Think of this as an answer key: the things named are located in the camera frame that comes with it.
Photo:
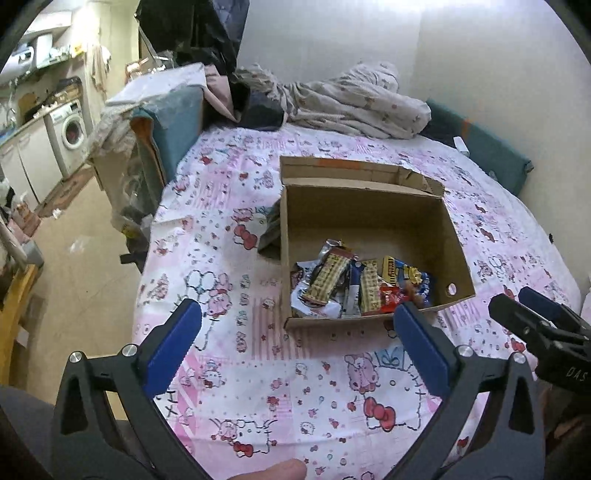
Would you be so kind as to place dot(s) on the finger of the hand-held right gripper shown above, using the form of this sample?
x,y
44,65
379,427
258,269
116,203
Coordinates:
x,y
510,311
547,302

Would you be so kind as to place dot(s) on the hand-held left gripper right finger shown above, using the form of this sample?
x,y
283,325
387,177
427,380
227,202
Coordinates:
x,y
422,350

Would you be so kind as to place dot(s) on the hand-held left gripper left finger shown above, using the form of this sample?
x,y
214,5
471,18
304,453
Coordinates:
x,y
171,350

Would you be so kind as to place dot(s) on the small red snack packet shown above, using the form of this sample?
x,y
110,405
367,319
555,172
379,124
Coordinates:
x,y
391,296

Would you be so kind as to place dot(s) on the blue yellow cartoon snack packet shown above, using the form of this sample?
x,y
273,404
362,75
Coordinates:
x,y
413,277

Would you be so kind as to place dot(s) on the beige wafer packet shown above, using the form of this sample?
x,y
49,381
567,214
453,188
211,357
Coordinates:
x,y
369,286

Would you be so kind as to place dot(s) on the blue white snack packet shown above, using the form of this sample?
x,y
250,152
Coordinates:
x,y
353,284

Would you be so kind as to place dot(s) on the tan waffle snack packet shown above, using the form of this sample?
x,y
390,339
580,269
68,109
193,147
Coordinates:
x,y
325,277

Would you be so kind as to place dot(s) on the brown cardboard box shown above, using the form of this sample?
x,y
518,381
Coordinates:
x,y
369,217

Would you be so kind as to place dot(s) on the person's right hand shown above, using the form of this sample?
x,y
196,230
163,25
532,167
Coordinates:
x,y
565,415

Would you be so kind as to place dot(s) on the pink cartoon printed bed sheet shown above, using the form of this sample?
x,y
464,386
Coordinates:
x,y
240,415

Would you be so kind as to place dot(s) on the clear plastic bag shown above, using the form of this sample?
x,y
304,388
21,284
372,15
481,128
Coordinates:
x,y
131,203

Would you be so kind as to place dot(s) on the yellow wooden stool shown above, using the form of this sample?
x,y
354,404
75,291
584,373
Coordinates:
x,y
18,300

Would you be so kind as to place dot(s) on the person's bare leg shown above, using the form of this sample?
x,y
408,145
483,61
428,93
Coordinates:
x,y
277,471

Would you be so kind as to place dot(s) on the person's dark grey pants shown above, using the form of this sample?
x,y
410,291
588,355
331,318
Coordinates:
x,y
23,429

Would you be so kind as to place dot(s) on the white charger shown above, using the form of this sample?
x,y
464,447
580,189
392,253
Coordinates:
x,y
461,144

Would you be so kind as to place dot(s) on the long teal cushion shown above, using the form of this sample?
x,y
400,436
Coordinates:
x,y
485,138

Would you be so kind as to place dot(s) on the brown door mat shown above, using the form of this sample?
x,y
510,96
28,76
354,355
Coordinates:
x,y
69,189

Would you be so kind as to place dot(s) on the grey patterned cloth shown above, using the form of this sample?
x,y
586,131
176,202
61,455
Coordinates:
x,y
113,129

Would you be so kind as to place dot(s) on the teal cushion with orange edge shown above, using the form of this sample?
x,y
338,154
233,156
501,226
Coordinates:
x,y
175,120

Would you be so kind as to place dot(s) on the white kitchen cabinet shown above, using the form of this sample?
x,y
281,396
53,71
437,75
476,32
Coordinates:
x,y
27,161

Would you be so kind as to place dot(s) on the white washing machine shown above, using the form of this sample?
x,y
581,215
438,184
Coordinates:
x,y
69,131

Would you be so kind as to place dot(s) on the dark garment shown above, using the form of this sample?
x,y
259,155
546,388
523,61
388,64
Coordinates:
x,y
258,108

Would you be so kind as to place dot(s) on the floral grey quilt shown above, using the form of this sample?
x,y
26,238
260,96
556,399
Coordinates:
x,y
351,101

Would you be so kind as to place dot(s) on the pink garment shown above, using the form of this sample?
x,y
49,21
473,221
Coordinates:
x,y
219,92

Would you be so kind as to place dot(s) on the white flat board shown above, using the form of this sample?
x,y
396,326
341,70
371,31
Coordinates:
x,y
157,85

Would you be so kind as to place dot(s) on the hanging beige towel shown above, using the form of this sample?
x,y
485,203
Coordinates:
x,y
99,64

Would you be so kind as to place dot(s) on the black hanging plastic cover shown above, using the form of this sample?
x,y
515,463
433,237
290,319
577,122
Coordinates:
x,y
189,32

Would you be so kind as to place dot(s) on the white water heater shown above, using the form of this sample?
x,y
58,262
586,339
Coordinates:
x,y
21,57

